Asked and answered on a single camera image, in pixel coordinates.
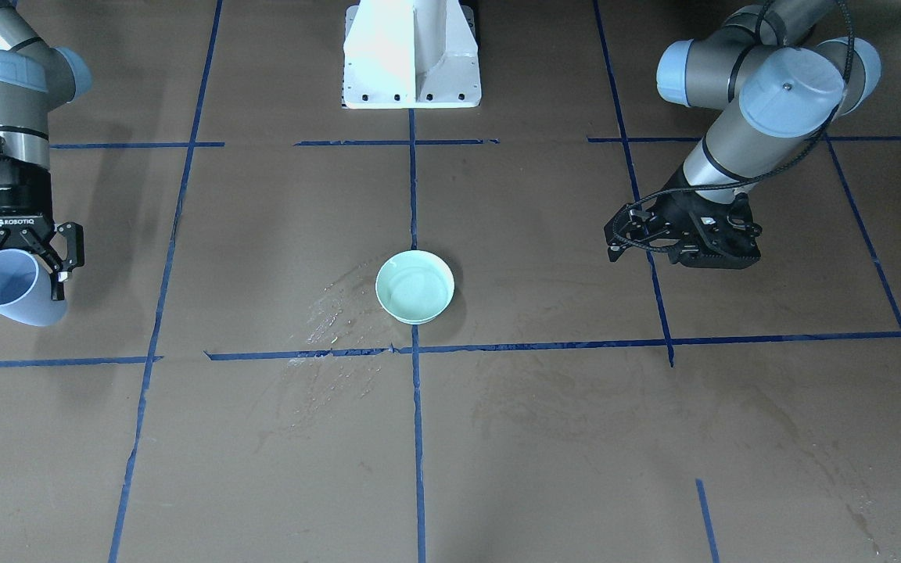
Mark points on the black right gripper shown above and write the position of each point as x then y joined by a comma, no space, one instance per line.
16,205

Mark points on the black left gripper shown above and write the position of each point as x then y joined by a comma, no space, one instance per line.
679,209

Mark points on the light blue cup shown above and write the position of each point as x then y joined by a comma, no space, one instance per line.
26,290

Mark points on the mint green bowl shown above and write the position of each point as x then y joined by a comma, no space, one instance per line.
415,287

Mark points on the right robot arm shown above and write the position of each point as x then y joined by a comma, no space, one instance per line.
35,79

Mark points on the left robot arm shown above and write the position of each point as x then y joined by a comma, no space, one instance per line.
779,74

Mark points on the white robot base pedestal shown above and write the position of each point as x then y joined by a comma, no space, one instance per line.
411,54

